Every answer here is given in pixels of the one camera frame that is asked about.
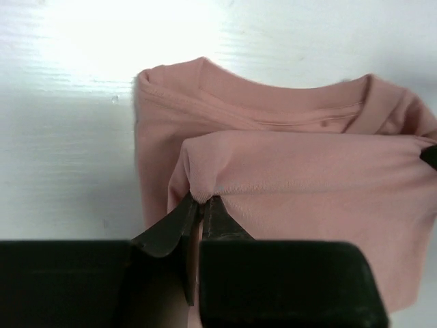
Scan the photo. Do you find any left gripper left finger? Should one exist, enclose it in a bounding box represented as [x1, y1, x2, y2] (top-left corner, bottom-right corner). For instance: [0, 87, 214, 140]
[1, 194, 199, 327]

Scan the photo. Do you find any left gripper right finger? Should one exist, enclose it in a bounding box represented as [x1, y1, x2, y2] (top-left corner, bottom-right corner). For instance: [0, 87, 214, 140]
[199, 196, 389, 327]

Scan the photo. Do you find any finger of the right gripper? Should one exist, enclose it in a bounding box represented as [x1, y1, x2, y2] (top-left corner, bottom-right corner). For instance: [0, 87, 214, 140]
[420, 145, 437, 171]

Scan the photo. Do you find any pink t shirt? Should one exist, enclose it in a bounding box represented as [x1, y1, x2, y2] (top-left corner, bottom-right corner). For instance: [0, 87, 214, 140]
[122, 57, 436, 327]

